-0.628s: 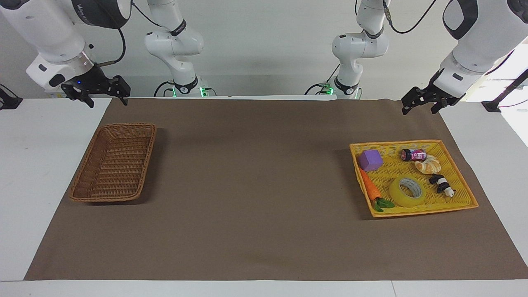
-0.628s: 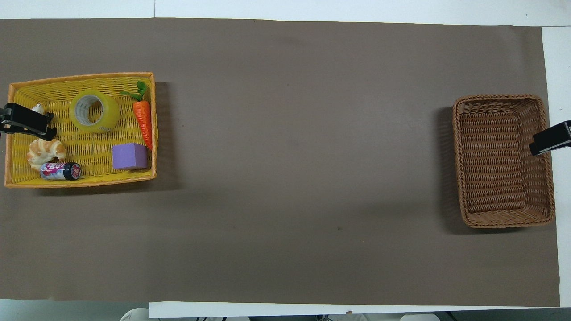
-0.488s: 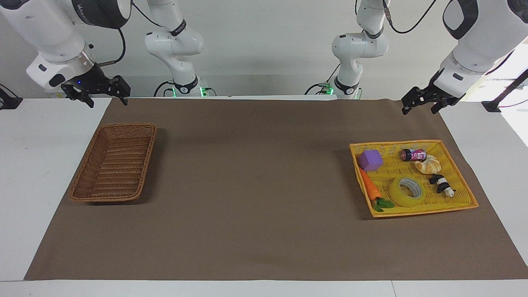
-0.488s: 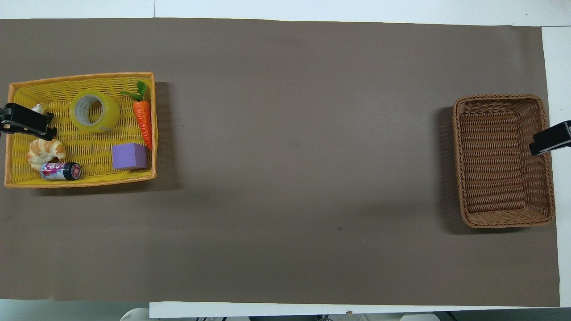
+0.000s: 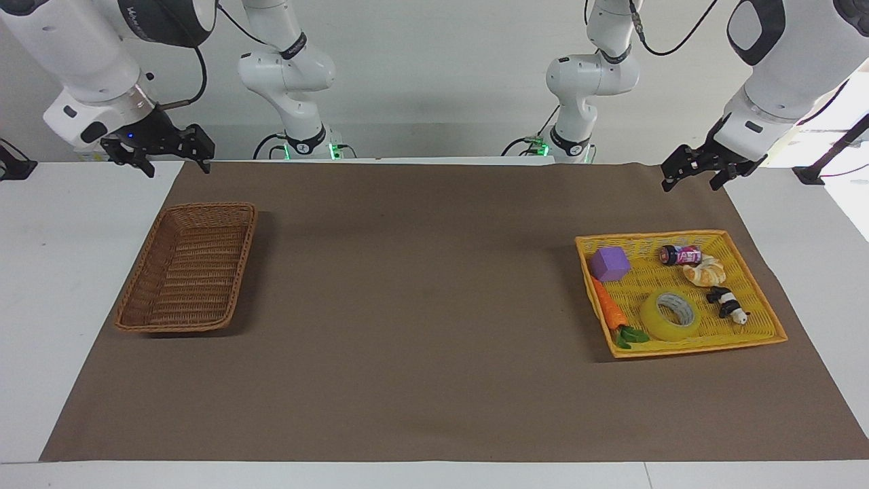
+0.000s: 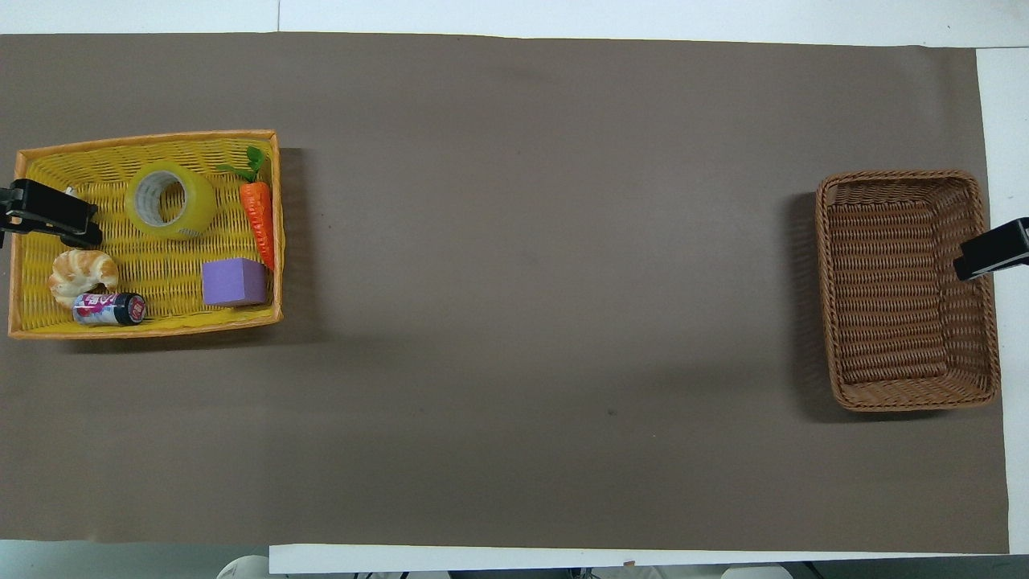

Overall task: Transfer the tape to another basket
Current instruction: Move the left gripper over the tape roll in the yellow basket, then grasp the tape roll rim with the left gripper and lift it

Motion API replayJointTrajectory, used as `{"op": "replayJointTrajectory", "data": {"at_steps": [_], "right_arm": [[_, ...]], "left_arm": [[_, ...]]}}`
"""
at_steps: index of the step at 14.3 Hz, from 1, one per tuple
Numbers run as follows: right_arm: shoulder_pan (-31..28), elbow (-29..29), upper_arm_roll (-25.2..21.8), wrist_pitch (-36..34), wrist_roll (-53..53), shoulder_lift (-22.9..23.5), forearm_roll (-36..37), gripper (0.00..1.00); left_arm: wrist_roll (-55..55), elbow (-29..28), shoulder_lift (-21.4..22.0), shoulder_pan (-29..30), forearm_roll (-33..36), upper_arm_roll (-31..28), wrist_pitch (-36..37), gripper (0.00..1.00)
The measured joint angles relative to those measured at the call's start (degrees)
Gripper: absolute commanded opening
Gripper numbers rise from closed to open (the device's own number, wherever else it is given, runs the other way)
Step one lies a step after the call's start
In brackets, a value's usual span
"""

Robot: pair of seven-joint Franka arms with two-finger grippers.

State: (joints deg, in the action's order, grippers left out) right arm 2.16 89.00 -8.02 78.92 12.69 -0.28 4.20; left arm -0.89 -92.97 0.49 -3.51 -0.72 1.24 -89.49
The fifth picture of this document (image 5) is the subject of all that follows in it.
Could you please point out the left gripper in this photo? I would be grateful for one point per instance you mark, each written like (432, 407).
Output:
(718, 146)

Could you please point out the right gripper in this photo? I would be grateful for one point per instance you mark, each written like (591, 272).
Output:
(153, 132)

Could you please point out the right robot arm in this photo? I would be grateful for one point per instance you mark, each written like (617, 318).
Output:
(81, 54)

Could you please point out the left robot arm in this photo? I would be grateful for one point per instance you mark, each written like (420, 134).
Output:
(781, 75)

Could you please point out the brown wicker basket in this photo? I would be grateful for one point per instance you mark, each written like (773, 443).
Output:
(187, 268)

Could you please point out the yellow plastic basket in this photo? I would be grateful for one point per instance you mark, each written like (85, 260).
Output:
(753, 292)

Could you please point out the yellow tape roll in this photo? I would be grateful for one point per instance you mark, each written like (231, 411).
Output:
(655, 322)

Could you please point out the small pink black can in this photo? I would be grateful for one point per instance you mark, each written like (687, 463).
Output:
(682, 255)

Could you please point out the toy croissant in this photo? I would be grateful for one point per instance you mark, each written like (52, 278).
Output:
(705, 273)

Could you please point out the black stand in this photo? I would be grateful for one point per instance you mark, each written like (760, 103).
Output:
(13, 166)
(831, 153)

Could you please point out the black white panda toy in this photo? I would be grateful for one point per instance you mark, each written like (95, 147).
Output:
(728, 303)

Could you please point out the purple cube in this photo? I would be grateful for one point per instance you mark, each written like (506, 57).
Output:
(609, 263)

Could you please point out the orange toy carrot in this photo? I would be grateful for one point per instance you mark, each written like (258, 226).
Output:
(609, 309)

